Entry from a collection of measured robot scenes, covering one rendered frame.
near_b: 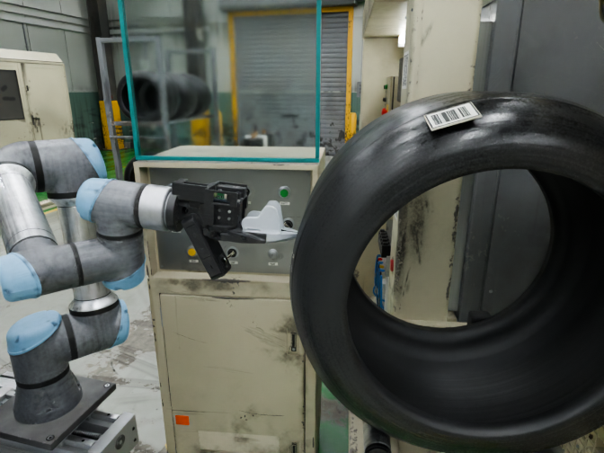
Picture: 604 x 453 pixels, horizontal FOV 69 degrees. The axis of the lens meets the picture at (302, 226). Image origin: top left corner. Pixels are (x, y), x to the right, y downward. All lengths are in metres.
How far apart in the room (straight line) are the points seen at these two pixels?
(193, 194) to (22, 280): 0.28
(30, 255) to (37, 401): 0.54
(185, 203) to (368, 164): 0.31
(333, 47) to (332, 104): 1.19
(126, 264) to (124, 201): 0.12
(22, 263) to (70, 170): 0.38
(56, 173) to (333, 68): 9.25
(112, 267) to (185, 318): 0.73
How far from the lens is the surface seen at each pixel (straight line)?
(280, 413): 1.63
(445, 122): 0.57
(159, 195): 0.73
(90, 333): 1.21
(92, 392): 1.33
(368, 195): 0.57
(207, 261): 0.74
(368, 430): 0.83
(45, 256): 0.79
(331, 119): 10.17
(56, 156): 1.11
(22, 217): 0.89
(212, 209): 0.70
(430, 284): 1.06
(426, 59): 0.96
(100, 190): 0.77
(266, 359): 1.51
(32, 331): 1.19
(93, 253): 0.79
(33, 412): 1.28
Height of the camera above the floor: 1.47
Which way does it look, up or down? 18 degrees down
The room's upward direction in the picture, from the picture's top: straight up
